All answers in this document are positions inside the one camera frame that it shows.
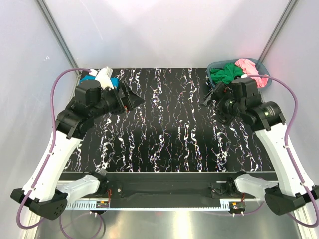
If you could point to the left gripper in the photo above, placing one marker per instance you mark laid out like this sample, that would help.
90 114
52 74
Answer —
134 99

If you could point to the slotted cable duct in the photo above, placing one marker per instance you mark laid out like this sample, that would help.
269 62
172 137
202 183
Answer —
157 203

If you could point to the green t-shirt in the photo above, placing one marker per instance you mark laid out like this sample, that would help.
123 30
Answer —
226 74

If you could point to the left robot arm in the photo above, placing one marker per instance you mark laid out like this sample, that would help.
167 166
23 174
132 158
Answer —
41 194

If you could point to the blue plastic basket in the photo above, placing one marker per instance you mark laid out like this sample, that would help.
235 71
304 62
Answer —
220 64

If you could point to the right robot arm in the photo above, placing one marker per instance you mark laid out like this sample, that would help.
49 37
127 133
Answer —
241 98

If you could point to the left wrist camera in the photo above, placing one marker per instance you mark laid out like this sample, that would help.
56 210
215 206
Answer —
104 77

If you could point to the pink t-shirt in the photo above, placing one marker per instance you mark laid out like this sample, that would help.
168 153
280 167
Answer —
249 68

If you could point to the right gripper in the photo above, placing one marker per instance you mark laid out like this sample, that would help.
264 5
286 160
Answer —
222 91

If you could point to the folded blue t-shirt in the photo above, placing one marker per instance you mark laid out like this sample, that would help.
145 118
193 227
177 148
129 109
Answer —
114 80

